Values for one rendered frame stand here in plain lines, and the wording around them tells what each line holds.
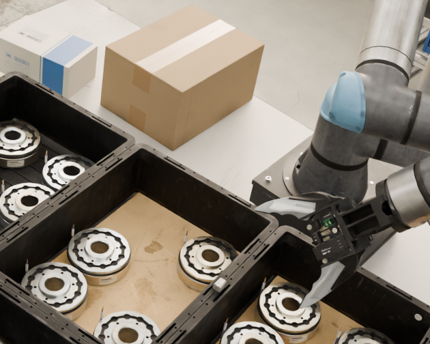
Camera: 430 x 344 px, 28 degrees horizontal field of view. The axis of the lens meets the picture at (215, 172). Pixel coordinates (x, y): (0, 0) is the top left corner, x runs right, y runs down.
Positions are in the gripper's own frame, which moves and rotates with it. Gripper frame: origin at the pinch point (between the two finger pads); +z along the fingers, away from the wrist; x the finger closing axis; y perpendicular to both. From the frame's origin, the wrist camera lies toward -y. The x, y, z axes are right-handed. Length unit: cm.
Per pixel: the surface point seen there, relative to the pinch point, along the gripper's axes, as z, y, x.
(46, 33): 55, -49, -69
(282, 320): 9.6, -11.4, 9.2
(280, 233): 6.3, -16.8, -3.5
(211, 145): 33, -58, -29
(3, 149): 46, -8, -38
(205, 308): 12.9, 2.7, 2.3
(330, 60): 57, -235, -67
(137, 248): 29.0, -10.5, -11.2
